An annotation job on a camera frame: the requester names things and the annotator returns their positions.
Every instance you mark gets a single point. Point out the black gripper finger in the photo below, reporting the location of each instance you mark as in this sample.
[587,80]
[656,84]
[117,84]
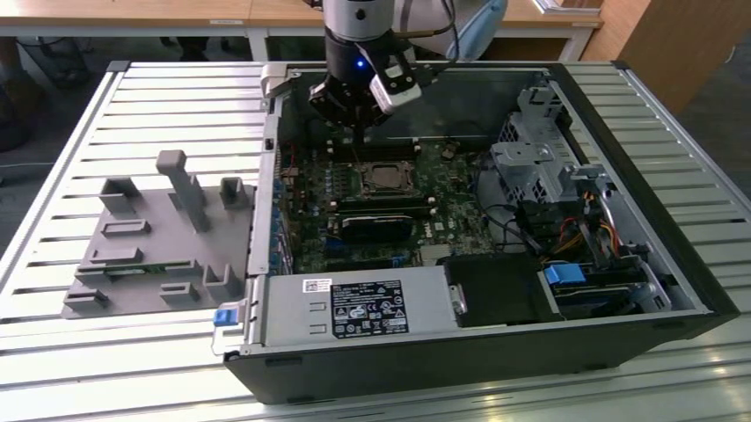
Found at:
[331,103]
[369,112]

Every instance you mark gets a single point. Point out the silver green CPU plate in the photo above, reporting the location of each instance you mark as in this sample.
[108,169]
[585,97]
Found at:
[387,176]

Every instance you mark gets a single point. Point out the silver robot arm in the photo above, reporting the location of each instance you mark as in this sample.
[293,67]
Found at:
[357,17]

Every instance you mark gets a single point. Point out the black RAM slot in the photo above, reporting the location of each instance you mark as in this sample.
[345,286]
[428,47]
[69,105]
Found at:
[389,156]
[389,146]
[381,202]
[381,211]

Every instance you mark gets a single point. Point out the CPU socket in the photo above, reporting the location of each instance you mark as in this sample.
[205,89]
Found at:
[361,190]

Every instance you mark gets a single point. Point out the wooden office desk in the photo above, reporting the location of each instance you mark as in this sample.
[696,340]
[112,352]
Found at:
[117,11]
[281,11]

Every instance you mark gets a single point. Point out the round silver coin battery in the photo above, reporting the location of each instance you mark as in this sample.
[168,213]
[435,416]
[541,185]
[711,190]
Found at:
[449,152]

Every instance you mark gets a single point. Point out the black graphics card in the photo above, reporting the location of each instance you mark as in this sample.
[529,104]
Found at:
[375,230]

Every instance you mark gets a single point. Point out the silver metal drive cage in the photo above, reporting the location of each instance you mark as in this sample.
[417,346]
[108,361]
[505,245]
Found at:
[521,154]

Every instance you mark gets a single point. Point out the green PC motherboard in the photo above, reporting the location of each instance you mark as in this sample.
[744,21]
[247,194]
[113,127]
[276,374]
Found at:
[457,220]

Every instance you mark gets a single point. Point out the silver chipset heatsink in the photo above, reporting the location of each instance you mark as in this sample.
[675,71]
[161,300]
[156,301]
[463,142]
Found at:
[435,252]

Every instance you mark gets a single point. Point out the grey parts rack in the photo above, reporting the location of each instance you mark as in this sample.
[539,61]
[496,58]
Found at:
[147,246]

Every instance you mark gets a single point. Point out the grey power supply unit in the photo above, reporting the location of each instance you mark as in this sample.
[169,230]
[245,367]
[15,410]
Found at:
[293,307]

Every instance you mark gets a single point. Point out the green RAM stick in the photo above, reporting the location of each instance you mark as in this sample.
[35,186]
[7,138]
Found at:
[155,267]

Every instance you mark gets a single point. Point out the blue disk carrier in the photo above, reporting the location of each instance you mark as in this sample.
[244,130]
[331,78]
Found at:
[563,274]

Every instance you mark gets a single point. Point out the blue case latch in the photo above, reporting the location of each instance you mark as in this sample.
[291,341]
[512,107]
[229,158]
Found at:
[224,317]

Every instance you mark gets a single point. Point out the brown wooden cabinet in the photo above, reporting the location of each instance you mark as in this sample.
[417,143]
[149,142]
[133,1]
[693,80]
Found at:
[675,44]

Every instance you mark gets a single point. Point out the black open PC case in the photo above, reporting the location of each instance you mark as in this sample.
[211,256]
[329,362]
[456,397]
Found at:
[411,373]

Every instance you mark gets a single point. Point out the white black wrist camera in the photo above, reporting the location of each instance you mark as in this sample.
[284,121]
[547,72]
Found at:
[399,94]

